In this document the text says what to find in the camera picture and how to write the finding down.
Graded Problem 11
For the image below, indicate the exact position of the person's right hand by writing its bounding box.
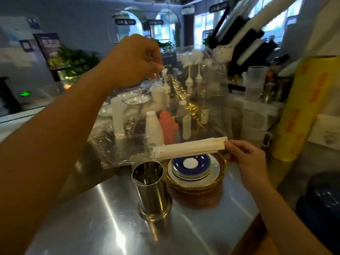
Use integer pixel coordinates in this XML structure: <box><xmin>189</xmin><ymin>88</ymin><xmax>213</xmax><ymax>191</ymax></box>
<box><xmin>224</xmin><ymin>140</ymin><xmax>269</xmax><ymax>193</ymax></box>

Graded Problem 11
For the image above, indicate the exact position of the person's left hand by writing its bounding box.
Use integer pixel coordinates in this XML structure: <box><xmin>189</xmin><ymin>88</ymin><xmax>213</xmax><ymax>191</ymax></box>
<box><xmin>102</xmin><ymin>34</ymin><xmax>165</xmax><ymax>90</ymax></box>

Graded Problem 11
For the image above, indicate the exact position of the clear plastic bag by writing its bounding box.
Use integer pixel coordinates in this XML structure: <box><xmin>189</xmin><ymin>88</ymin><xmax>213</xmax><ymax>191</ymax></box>
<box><xmin>89</xmin><ymin>45</ymin><xmax>234</xmax><ymax>169</ymax></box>

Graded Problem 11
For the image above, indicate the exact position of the bundle of white straws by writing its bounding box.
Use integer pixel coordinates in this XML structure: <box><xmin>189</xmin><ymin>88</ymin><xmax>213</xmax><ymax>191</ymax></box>
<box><xmin>152</xmin><ymin>137</ymin><xmax>228</xmax><ymax>160</ymax></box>

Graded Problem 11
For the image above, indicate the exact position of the person's left forearm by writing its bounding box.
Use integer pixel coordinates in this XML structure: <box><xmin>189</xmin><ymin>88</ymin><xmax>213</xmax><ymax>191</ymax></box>
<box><xmin>0</xmin><ymin>59</ymin><xmax>115</xmax><ymax>255</ymax></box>

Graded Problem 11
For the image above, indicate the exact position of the person's right forearm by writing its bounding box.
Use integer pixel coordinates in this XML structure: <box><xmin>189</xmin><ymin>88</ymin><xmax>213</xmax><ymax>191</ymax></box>
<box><xmin>245</xmin><ymin>178</ymin><xmax>333</xmax><ymax>255</ymax></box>

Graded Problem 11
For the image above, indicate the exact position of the white pump dispenser bottle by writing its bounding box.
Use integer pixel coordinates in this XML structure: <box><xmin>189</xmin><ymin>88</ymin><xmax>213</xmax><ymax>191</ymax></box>
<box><xmin>185</xmin><ymin>54</ymin><xmax>194</xmax><ymax>95</ymax></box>
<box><xmin>195</xmin><ymin>50</ymin><xmax>204</xmax><ymax>86</ymax></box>
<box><xmin>151</xmin><ymin>68</ymin><xmax>171</xmax><ymax>104</ymax></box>

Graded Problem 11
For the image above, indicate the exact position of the small green potted plant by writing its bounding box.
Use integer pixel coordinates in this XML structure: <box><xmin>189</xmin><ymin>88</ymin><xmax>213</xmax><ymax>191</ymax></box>
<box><xmin>157</xmin><ymin>39</ymin><xmax>174</xmax><ymax>52</ymax></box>

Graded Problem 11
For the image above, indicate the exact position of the amber glass dish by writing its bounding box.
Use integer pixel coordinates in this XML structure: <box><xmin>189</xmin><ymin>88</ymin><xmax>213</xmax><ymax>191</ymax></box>
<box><xmin>164</xmin><ymin>152</ymin><xmax>227</xmax><ymax>196</ymax></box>

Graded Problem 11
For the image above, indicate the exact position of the patterned white plate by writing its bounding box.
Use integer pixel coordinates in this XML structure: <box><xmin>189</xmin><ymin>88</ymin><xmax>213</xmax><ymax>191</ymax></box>
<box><xmin>124</xmin><ymin>95</ymin><xmax>151</xmax><ymax>106</ymax></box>

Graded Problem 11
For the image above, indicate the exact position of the clear bottle with white cap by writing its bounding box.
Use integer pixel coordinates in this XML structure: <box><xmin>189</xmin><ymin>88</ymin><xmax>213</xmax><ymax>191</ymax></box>
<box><xmin>176</xmin><ymin>100</ymin><xmax>188</xmax><ymax>120</ymax></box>

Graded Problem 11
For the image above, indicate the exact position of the blue and white saucer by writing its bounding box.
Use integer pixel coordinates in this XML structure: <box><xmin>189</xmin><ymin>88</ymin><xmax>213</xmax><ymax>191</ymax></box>
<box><xmin>171</xmin><ymin>154</ymin><xmax>212</xmax><ymax>179</ymax></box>

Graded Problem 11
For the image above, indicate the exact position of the small white slim bottle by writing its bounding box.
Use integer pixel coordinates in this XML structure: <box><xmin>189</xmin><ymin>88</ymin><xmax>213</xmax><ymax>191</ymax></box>
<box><xmin>182</xmin><ymin>114</ymin><xmax>192</xmax><ymax>141</ymax></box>

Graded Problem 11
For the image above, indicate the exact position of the small metal cup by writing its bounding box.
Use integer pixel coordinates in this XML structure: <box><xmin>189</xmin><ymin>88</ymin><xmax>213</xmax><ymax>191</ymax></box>
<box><xmin>260</xmin><ymin>82</ymin><xmax>277</xmax><ymax>104</ymax></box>

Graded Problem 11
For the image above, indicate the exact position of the tall white bottle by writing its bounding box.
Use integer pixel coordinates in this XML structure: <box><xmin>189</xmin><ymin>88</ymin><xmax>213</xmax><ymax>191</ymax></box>
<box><xmin>110</xmin><ymin>97</ymin><xmax>127</xmax><ymax>140</ymax></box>

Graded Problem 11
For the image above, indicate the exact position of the red squeeze bottle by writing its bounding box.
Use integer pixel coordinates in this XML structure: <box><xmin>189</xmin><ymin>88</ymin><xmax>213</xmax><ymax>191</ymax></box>
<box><xmin>159</xmin><ymin>109</ymin><xmax>179</xmax><ymax>145</ymax></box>

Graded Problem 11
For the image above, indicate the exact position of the white squeeze bottle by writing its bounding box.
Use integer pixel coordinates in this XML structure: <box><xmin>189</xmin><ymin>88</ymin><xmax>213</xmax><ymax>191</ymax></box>
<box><xmin>145</xmin><ymin>111</ymin><xmax>165</xmax><ymax>147</ymax></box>

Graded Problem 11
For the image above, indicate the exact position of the clear plastic measuring jug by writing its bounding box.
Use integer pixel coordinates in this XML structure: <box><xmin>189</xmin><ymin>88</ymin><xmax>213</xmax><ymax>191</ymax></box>
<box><xmin>244</xmin><ymin>66</ymin><xmax>269</xmax><ymax>103</ymax></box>

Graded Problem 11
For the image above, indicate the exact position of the yellow cling film roll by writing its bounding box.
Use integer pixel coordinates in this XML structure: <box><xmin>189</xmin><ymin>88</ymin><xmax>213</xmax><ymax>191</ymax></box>
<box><xmin>272</xmin><ymin>56</ymin><xmax>340</xmax><ymax>162</ymax></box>

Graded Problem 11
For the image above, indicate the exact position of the green leafy plant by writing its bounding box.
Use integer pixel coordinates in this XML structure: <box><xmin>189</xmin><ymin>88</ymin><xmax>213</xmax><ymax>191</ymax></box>
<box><xmin>56</xmin><ymin>46</ymin><xmax>101</xmax><ymax>78</ymax></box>

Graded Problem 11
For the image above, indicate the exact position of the white paper box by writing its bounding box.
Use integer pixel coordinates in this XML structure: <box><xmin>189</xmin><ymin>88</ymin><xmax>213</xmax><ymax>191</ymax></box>
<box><xmin>308</xmin><ymin>114</ymin><xmax>340</xmax><ymax>152</ymax></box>

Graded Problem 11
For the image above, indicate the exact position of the black cup dispenser rack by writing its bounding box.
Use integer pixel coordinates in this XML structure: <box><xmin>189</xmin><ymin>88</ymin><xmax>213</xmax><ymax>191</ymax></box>
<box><xmin>208</xmin><ymin>0</ymin><xmax>301</xmax><ymax>78</ymax></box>

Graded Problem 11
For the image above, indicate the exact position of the steel cylinder holder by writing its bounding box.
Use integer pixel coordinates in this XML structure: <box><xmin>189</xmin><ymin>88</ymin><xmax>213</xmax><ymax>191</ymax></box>
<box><xmin>131</xmin><ymin>161</ymin><xmax>173</xmax><ymax>223</ymax></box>

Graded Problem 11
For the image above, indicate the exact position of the dark blue bin bag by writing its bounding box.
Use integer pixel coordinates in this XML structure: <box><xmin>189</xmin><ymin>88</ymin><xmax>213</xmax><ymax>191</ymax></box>
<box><xmin>296</xmin><ymin>171</ymin><xmax>340</xmax><ymax>254</ymax></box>

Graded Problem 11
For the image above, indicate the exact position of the dark poster sign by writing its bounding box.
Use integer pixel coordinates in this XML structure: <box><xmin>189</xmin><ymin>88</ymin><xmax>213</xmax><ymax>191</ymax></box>
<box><xmin>34</xmin><ymin>33</ymin><xmax>66</xmax><ymax>71</ymax></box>

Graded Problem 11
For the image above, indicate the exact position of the black machine with green light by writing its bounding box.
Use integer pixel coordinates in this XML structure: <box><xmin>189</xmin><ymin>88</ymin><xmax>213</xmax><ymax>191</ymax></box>
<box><xmin>0</xmin><ymin>77</ymin><xmax>32</xmax><ymax>115</ymax></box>

